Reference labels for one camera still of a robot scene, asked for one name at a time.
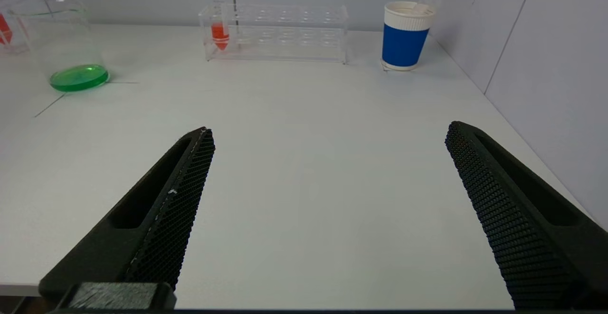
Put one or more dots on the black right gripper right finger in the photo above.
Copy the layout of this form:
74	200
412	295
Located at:
532	238

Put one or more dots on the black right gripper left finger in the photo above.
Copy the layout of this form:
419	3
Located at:
142	238

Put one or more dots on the test tube with yellow pigment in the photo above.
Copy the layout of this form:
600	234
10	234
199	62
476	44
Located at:
426	3

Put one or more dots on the clear glass beaker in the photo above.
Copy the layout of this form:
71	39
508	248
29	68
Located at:
78	76

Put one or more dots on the test tube with red liquid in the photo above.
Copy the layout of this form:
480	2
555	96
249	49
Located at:
4	31
219	33

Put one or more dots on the clear acrylic test tube rack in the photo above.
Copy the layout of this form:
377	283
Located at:
16	38
285	38

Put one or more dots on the blue white paper cup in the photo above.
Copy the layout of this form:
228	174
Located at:
403	43

